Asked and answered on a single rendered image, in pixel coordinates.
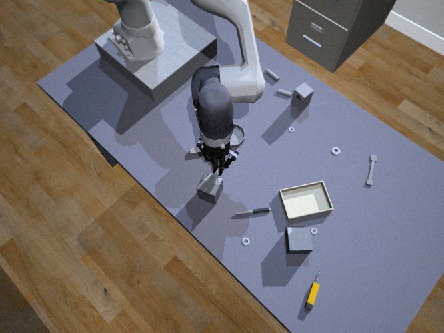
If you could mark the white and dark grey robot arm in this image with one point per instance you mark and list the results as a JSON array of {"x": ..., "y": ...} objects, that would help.
[{"x": 214, "y": 88}]

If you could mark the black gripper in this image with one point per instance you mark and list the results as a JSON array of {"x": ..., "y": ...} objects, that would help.
[{"x": 215, "y": 154}]

